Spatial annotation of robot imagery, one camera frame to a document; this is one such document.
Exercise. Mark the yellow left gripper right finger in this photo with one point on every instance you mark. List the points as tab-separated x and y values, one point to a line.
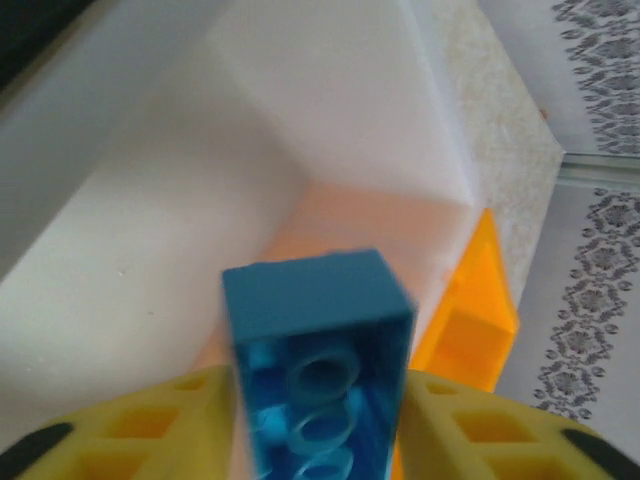
500	450

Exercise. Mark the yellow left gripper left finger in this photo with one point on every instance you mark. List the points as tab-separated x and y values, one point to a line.
125	440

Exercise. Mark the blue lego brick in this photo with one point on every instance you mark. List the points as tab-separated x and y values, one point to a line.
310	300

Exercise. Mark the orange plastic bin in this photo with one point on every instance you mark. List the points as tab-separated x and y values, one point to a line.
480	325

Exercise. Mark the white plastic bin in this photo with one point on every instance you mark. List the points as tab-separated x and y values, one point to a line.
175	200

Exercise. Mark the aluminium frame side rail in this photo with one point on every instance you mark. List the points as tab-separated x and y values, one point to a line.
600	170

